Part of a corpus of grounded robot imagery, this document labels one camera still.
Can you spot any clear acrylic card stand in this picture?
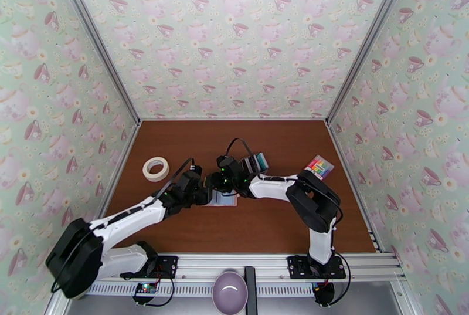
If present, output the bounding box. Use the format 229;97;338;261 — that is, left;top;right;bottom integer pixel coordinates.
240;153;269;177

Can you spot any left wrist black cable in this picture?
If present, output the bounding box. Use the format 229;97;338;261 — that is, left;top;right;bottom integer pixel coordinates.
151;158;195;209

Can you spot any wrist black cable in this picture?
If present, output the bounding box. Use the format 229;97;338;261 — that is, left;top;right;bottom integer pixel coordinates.
151;158;195;209
226;138;266;180

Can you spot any green circuit board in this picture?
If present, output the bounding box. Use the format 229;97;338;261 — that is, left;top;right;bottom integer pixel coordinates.
133;282;159;297

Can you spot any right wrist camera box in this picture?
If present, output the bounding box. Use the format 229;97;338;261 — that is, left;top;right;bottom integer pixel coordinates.
216;155;237;172

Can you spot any black base cable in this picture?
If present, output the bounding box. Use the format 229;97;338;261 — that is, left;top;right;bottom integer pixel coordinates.
131;277;176;307
322;253;352;306

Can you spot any black upright post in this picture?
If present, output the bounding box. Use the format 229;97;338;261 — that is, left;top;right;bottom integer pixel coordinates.
244;266;257;315

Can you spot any purple bowl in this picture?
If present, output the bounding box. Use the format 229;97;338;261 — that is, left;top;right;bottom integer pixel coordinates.
212;270;249;315

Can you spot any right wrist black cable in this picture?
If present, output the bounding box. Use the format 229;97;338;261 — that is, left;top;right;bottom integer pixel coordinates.
226;138;266;180

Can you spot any perforated metal cable tray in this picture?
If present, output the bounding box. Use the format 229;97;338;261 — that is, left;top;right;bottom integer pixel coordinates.
87;282;320;297

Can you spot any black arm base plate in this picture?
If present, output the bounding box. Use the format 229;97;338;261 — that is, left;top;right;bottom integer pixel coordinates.
120;255;179;279
287;255;347;280

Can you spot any aluminium corner post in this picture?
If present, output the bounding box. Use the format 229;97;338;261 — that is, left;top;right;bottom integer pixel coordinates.
325;0;419;125
49;0;142;125

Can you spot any aluminium frame rail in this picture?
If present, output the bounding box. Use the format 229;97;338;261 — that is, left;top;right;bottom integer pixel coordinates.
82;253;407;283

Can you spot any beige masking tape roll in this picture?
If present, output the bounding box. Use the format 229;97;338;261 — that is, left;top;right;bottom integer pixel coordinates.
142;156;171;183

